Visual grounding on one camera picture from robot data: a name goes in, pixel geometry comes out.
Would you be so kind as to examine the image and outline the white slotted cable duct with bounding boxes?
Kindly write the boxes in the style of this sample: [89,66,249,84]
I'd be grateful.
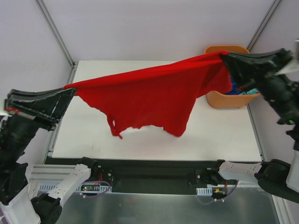
[38,183,113,194]

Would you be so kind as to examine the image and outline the light teal t shirt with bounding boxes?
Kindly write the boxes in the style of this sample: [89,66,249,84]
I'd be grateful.
[240,88,259,95]

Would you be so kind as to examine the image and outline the orange plastic basket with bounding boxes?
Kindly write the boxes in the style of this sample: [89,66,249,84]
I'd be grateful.
[205,45,260,109]

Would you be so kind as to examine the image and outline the right white cable duct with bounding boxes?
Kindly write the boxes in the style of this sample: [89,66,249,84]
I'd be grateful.
[196,187,213,196]

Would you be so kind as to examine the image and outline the aluminium corner post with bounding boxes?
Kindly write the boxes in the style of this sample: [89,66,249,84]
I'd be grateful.
[35,0,78,68]
[247,0,284,51]

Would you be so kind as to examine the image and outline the blue t shirt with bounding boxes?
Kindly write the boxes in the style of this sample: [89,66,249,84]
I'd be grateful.
[223,77,242,95]

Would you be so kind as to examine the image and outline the left aluminium corner post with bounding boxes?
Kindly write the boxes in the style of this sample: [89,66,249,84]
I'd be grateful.
[35,0,78,68]

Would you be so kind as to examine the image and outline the right aluminium corner post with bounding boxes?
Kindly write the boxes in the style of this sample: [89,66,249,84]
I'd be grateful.
[247,0,284,51]

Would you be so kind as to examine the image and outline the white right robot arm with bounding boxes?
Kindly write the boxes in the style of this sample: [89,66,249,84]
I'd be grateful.
[210,49,299,203]

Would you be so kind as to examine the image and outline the red t shirt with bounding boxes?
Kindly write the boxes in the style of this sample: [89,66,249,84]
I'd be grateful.
[67,51,232,137]

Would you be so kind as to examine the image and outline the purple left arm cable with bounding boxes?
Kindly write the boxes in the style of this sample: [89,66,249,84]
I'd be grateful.
[81,180,111,199]

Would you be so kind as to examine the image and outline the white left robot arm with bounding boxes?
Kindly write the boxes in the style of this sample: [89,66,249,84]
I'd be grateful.
[0,88,99,224]

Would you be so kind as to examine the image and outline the aluminium front frame rail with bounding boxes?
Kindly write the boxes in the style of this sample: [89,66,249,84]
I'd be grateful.
[27,164,75,183]

